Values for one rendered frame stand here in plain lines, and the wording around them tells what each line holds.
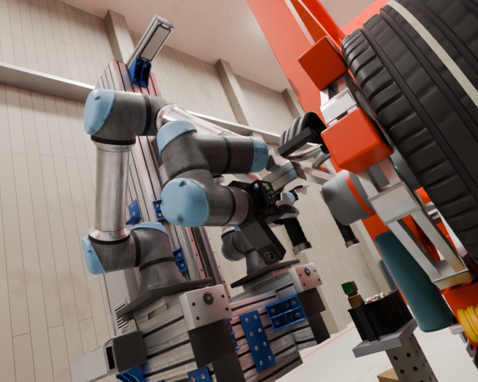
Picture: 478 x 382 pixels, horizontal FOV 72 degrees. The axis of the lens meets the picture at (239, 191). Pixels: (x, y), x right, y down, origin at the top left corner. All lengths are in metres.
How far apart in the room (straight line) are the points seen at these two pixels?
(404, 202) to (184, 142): 0.38
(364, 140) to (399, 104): 0.08
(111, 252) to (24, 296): 2.85
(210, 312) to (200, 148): 0.50
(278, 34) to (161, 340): 1.37
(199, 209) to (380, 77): 0.36
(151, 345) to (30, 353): 2.73
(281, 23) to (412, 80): 1.20
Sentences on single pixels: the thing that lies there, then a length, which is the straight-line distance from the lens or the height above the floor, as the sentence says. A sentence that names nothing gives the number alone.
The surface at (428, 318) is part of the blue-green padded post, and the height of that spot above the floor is 0.51.
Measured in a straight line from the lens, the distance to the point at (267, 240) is 0.64.
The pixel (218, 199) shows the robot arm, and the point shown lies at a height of 0.84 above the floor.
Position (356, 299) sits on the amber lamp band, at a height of 0.60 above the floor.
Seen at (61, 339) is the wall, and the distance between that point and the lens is 3.82.
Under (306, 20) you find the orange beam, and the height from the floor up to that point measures 2.62.
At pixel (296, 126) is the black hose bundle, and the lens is 0.79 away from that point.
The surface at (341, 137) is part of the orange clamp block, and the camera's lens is 0.55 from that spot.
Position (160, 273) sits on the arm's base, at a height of 0.87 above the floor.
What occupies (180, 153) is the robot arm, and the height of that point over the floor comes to 0.93.
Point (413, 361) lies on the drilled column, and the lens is 1.48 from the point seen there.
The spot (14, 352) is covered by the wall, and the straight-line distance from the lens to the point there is 3.73.
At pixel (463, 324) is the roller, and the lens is 0.73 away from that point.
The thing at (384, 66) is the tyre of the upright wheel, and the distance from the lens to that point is 0.61.
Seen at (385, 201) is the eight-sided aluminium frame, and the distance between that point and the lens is 0.61.
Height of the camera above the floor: 0.65
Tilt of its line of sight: 21 degrees up
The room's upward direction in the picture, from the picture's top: 21 degrees counter-clockwise
